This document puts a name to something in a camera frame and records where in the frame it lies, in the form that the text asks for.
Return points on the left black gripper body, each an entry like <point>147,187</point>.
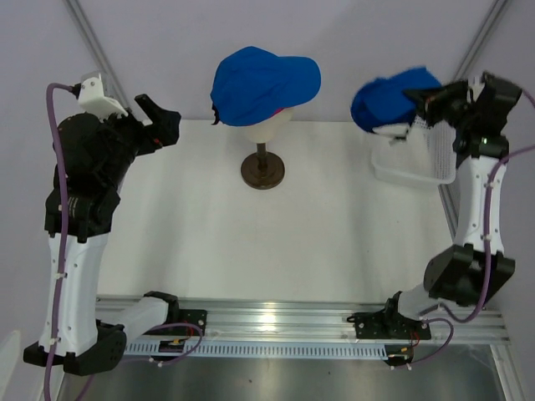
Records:
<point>129,139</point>

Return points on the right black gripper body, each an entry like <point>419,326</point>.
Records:
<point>451,106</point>

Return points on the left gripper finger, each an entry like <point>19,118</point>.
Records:
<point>154,113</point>
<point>167,128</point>

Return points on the blue baseball cap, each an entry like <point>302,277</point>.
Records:
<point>250,84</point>
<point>382,101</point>

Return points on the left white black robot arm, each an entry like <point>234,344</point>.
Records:
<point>95,154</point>

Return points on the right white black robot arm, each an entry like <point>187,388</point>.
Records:
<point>465,276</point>

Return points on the right corner aluminium profile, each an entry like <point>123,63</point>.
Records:
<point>482,37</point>

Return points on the corner aluminium profile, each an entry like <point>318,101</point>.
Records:
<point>87,33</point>
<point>482,37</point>

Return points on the white perforated plastic basket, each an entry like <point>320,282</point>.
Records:
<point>415,154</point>

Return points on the cream mannequin head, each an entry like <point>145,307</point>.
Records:
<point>265,131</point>

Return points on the left corner aluminium profile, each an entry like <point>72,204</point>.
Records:
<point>87,33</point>

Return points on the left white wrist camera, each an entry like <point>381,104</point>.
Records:
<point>97,96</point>

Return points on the aluminium extrusion rail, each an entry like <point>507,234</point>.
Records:
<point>304,322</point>

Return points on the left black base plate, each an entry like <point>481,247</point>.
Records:
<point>197,317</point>

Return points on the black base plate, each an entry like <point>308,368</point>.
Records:
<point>197,317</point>
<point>387,325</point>

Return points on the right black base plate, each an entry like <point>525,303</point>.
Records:
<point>387,325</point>

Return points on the white slotted cable duct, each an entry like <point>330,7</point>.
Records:
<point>250,349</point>

